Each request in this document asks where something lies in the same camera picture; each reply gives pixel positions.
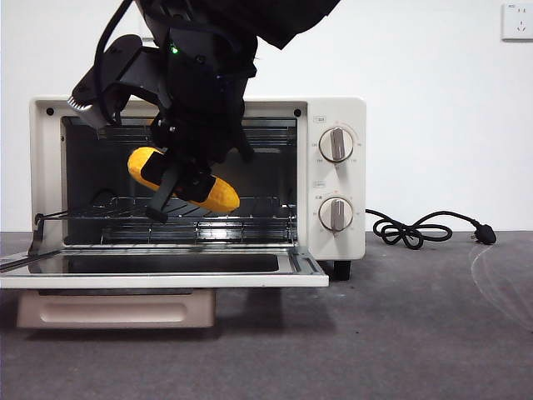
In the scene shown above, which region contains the yellow corn cob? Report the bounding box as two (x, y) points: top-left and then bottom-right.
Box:
(127, 146), (242, 216)

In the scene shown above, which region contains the glass oven door with handle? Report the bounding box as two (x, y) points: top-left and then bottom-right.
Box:
(0, 248), (330, 330)

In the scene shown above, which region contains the cream oven knob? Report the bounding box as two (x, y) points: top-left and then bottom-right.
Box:
(318, 196), (354, 233)
(318, 127), (356, 163)

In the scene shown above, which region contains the cream Toshiba toaster oven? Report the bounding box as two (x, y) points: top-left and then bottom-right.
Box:
(28, 96), (367, 281)

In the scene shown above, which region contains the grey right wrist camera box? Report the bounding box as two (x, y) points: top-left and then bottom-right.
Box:
(68, 72), (126, 129)

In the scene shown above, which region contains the metal wire oven rack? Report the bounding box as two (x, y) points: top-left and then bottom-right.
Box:
(35, 195), (299, 246)

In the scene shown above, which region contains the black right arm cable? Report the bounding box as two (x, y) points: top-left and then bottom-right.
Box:
(92, 0), (138, 126)

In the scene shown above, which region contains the black power cable with plug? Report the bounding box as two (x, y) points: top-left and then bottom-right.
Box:
(364, 208), (497, 250)

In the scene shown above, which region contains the white wall socket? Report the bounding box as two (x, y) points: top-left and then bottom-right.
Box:
(501, 2), (533, 43)

